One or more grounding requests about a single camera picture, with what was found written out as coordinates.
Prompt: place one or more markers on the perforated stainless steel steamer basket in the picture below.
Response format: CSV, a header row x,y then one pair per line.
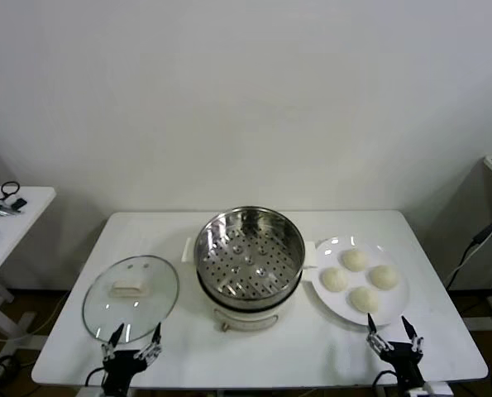
x,y
249,256

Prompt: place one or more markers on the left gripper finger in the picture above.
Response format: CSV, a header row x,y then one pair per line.
x,y
115,337
155,341

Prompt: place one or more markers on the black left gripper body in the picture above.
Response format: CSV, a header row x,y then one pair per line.
x,y
119,368

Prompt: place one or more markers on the white round plate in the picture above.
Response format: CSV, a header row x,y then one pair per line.
x,y
340,308

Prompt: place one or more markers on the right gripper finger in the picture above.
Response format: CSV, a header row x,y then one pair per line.
x,y
413,336
374,334

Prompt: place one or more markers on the small black device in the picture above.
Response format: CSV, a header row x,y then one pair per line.
x,y
18,203

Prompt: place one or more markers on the white side table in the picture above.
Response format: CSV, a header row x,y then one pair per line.
x,y
34,202

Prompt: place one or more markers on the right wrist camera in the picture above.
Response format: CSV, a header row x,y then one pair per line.
x,y
433,389

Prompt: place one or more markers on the white steamed baozi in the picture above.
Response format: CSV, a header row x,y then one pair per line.
x,y
364,299
334,279
383,276
354,259

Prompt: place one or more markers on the cream electric cooking pot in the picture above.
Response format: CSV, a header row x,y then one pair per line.
x,y
245,318

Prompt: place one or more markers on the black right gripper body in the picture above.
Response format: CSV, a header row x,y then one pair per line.
x,y
404,360

